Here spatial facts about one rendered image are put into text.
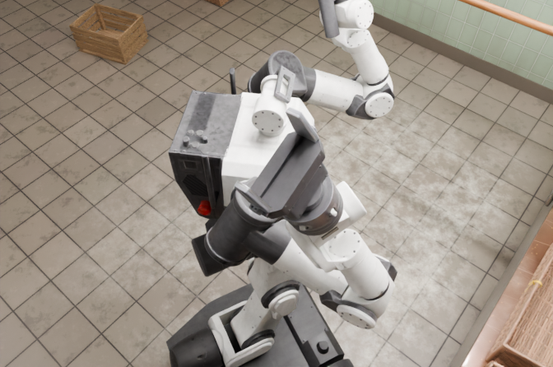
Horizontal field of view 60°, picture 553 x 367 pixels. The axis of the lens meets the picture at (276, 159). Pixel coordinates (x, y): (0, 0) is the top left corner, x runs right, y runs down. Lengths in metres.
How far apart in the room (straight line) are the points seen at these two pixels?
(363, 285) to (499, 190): 2.13
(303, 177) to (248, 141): 0.45
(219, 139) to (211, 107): 0.11
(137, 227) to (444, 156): 1.79
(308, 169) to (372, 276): 0.34
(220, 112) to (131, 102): 2.20
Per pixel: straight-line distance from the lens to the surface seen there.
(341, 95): 1.28
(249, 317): 1.91
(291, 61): 1.22
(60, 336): 2.50
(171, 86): 3.33
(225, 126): 1.08
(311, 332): 2.11
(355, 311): 0.95
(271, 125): 0.97
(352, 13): 1.15
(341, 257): 0.83
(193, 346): 1.94
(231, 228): 0.93
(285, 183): 0.60
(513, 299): 1.92
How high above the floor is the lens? 2.17
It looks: 50 degrees down
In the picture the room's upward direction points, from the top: straight up
